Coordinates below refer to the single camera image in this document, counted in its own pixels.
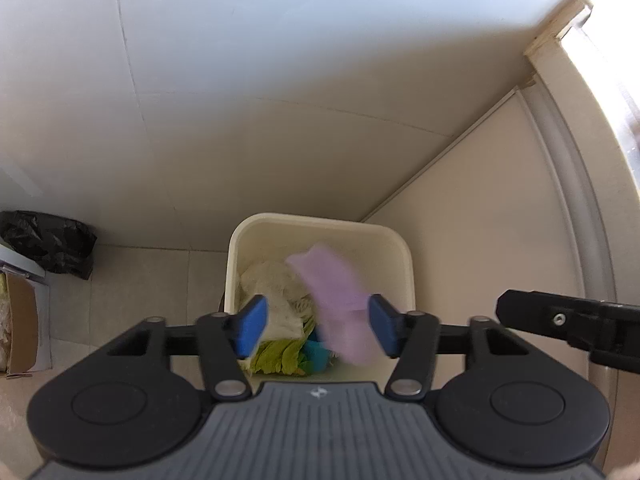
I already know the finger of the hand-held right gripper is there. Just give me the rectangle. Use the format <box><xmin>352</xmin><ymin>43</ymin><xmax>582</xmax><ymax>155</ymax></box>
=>
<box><xmin>496</xmin><ymin>289</ymin><xmax>640</xmax><ymax>376</ymax></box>

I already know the black garbage bag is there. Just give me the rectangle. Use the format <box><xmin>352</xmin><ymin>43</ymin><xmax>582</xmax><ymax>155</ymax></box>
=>
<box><xmin>0</xmin><ymin>210</ymin><xmax>97</xmax><ymax>281</ymax></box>

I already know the cream plastic trash bin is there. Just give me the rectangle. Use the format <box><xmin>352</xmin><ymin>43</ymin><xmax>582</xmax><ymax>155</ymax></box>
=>
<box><xmin>223</xmin><ymin>212</ymin><xmax>414</xmax><ymax>396</ymax></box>

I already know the blue cup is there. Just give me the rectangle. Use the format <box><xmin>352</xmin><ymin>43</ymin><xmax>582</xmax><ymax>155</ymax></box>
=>
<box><xmin>302</xmin><ymin>327</ymin><xmax>333</xmax><ymax>373</ymax></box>

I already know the purple wrapper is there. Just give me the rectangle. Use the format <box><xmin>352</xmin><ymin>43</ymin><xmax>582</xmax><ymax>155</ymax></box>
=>
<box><xmin>286</xmin><ymin>242</ymin><xmax>383</xmax><ymax>366</ymax></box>

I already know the large white foam net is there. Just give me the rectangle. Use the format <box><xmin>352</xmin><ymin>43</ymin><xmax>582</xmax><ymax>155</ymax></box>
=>
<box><xmin>239</xmin><ymin>259</ymin><xmax>318</xmax><ymax>341</ymax></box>

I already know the long napa cabbage leaf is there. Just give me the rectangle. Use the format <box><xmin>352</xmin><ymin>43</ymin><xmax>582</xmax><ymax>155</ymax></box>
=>
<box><xmin>250</xmin><ymin>339</ymin><xmax>308</xmax><ymax>376</ymax></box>

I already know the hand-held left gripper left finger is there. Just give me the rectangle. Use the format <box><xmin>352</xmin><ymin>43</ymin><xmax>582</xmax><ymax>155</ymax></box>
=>
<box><xmin>107</xmin><ymin>294</ymin><xmax>269</xmax><ymax>403</ymax></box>

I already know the beige counter cabinet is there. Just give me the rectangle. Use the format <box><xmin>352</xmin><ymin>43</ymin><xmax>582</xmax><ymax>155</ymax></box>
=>
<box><xmin>365</xmin><ymin>85</ymin><xmax>621</xmax><ymax>461</ymax></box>

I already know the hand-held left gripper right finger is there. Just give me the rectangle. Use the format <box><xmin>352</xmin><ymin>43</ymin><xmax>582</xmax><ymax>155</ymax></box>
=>
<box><xmin>368</xmin><ymin>293</ymin><xmax>538</xmax><ymax>401</ymax></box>

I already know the cardboard box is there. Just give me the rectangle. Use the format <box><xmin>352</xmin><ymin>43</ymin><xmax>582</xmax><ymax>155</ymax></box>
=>
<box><xmin>0</xmin><ymin>270</ymin><xmax>53</xmax><ymax>380</ymax></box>

